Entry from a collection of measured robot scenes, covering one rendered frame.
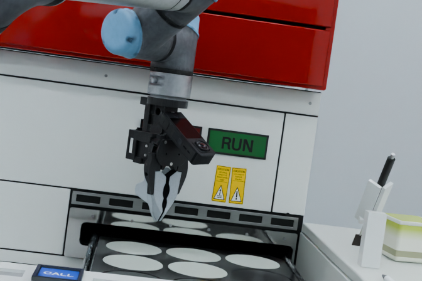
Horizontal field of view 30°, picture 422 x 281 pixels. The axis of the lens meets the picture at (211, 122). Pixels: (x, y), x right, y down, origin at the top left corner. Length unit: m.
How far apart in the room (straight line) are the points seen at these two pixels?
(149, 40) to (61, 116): 0.33
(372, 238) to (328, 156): 1.88
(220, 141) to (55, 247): 0.37
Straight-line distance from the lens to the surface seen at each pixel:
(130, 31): 1.23
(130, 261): 1.33
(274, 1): 1.48
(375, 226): 1.22
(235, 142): 1.51
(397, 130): 3.15
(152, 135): 1.34
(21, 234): 1.55
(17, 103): 1.52
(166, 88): 1.33
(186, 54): 1.34
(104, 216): 1.52
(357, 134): 3.11
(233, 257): 1.46
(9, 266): 0.99
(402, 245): 1.32
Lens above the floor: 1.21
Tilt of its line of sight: 3 degrees down
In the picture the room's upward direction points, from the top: 8 degrees clockwise
